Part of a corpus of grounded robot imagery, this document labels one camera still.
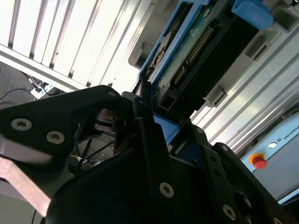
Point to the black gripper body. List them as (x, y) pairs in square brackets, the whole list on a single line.
[(112, 198)]

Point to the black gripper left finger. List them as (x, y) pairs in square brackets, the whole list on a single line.
[(46, 116)]

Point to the hard disk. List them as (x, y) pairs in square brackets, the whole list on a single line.
[(182, 53)]

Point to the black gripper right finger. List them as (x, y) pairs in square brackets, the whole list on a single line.
[(217, 168)]

